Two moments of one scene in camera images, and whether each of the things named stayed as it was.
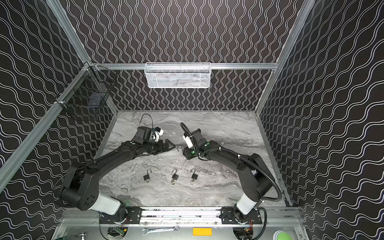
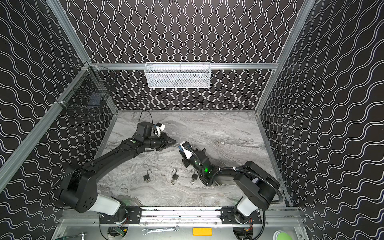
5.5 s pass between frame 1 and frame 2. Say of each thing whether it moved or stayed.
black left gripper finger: moved
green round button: stayed
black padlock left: stayed
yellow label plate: stayed
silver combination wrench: stayed
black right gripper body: moved
